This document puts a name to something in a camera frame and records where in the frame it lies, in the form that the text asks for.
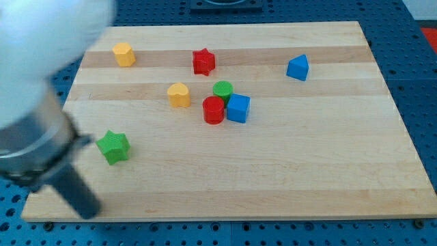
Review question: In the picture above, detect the red cylinder block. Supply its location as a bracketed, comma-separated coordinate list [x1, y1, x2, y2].
[202, 96, 225, 124]

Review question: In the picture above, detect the yellow hexagon block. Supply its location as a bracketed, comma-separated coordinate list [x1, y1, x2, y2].
[112, 42, 136, 67]

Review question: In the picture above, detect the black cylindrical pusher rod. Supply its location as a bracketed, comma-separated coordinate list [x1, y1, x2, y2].
[49, 163, 101, 219]

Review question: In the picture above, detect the blue triangle block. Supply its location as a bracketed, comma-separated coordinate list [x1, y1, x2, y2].
[285, 54, 309, 81]

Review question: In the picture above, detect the blue cube block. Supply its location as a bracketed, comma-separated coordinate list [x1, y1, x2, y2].
[227, 94, 251, 123]

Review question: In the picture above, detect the green cylinder block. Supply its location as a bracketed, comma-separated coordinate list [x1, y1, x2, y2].
[212, 81, 234, 106]

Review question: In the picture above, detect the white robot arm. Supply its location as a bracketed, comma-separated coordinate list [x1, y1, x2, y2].
[1, 0, 117, 219]

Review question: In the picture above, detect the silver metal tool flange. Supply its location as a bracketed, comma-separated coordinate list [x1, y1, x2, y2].
[1, 82, 92, 191]

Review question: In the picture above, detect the yellow heart block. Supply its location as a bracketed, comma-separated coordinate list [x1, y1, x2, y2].
[167, 83, 191, 107]

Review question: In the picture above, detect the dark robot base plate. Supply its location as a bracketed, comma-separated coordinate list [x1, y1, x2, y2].
[190, 0, 264, 13]

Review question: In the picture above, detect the red star block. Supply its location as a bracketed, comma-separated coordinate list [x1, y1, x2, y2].
[192, 49, 216, 76]

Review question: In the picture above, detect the wooden board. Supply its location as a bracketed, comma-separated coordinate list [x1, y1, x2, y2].
[20, 20, 437, 223]

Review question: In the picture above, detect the green star block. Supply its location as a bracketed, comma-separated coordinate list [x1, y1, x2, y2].
[96, 131, 130, 165]

